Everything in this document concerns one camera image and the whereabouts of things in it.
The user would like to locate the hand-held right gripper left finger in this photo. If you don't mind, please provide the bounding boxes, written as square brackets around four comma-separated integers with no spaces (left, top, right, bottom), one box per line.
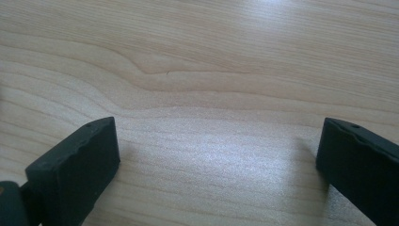
[24,116,121,226]

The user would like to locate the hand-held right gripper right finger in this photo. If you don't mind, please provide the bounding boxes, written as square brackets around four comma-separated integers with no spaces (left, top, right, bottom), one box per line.
[315,117,399,226]

